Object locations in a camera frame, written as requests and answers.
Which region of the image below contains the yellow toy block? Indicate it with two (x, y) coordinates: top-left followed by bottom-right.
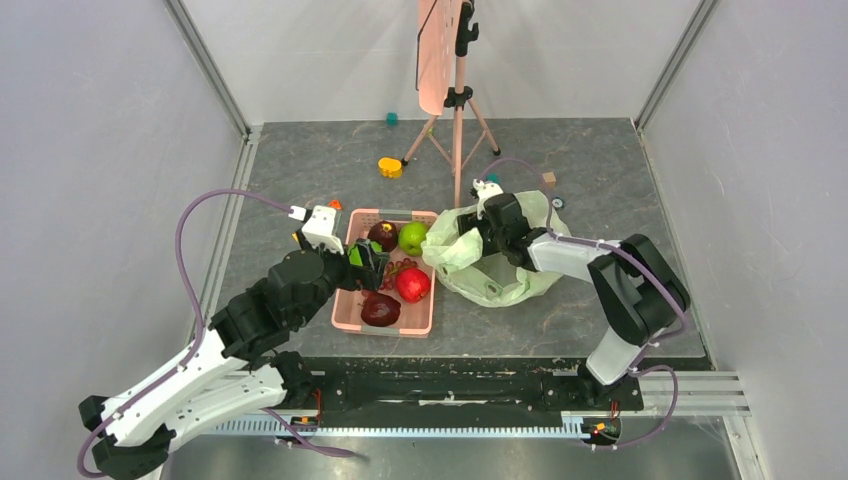
(377, 157), (405, 179)

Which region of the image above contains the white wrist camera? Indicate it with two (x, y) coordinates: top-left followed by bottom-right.
(300, 206), (344, 254)
(472, 179), (504, 219)

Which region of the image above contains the pink plastic basket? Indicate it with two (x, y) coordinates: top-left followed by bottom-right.
(331, 208), (438, 338)

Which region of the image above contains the dark red fake apple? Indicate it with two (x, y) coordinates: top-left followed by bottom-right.
(367, 220), (399, 252)

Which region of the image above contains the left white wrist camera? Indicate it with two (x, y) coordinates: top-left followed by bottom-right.
(300, 206), (344, 254)

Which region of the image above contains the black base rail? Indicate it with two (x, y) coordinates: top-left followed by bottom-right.
(280, 357), (644, 412)

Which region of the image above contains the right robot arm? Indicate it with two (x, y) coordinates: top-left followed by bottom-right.
(458, 193), (691, 408)

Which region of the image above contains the red fake grape bunch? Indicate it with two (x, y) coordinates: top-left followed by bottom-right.
(379, 258), (418, 291)

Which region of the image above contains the small wooden cube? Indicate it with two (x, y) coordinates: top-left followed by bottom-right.
(542, 172), (557, 188)

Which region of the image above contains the pink board on tripod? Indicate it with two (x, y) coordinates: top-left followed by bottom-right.
(415, 0), (462, 115)

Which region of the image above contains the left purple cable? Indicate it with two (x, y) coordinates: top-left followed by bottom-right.
(76, 188), (359, 480)

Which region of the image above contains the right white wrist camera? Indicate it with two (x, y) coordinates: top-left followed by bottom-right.
(472, 179), (504, 219)

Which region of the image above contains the green black toy watermelon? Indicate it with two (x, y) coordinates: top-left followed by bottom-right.
(347, 243), (371, 267)

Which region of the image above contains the pink tripod stand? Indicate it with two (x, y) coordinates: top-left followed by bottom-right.
(400, 1), (501, 206)

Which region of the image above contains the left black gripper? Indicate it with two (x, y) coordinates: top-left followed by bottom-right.
(295, 227), (390, 327)

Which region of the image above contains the green fake apple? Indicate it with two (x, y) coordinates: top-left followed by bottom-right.
(398, 221), (429, 257)

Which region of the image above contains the light green plastic bag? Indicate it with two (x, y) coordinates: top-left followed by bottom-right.
(422, 206), (562, 308)

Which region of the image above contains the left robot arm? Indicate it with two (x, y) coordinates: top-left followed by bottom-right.
(77, 240), (389, 479)

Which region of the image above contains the dark red fake pomegranate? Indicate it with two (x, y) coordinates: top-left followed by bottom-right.
(360, 292), (401, 327)

